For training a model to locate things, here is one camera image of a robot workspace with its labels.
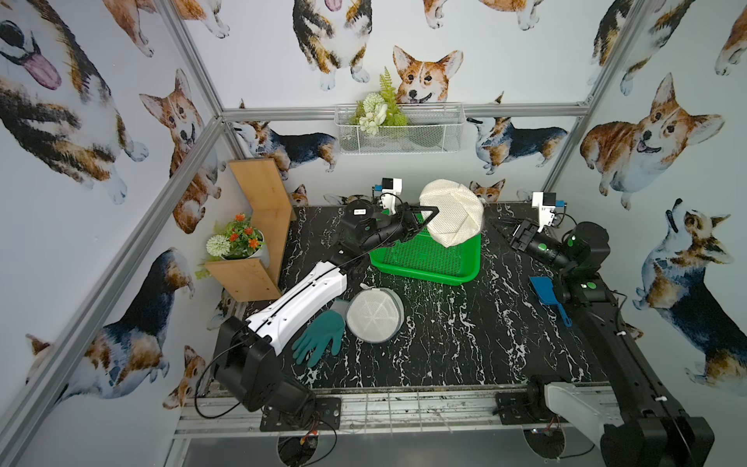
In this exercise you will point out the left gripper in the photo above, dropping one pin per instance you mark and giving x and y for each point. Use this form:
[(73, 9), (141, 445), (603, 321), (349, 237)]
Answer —
[(400, 222)]

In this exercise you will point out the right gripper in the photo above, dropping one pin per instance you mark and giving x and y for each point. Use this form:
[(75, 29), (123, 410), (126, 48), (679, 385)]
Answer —
[(522, 234)]

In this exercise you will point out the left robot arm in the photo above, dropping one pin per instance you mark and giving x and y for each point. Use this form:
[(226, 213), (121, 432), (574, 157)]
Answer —
[(245, 359)]

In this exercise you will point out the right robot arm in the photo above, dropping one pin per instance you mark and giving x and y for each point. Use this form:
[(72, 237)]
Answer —
[(653, 428)]

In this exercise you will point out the green plastic basket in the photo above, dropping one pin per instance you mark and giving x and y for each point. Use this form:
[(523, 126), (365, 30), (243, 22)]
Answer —
[(425, 259)]

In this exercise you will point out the blue dustpan scoop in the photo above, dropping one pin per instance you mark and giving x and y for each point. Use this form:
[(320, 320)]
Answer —
[(551, 298)]

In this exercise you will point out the white artificial flowers with fern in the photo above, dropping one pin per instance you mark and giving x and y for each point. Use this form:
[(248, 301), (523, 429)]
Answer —
[(379, 111)]

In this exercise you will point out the green work glove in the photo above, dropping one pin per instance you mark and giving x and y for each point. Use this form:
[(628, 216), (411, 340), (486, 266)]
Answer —
[(325, 331)]

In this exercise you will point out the wooden shelf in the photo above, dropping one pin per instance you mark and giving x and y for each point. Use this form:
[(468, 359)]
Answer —
[(248, 280)]

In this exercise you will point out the potted orange flowers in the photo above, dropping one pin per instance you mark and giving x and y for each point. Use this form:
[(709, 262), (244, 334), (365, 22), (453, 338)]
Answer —
[(239, 239)]

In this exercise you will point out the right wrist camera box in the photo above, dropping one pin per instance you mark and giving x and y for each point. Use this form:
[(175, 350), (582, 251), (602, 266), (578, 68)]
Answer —
[(546, 205)]

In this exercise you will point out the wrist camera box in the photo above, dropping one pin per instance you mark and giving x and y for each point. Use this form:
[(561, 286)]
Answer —
[(546, 205), (388, 192)]

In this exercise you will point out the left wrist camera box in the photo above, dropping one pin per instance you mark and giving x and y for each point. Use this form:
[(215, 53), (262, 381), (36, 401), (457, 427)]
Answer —
[(388, 192)]

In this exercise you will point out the white wire wall basket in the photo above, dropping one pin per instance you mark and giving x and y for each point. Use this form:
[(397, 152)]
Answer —
[(430, 128)]

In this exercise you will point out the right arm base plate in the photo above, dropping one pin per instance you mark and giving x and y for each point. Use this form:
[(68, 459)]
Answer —
[(520, 408)]

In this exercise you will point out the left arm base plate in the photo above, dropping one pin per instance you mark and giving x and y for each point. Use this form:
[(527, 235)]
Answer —
[(319, 413)]

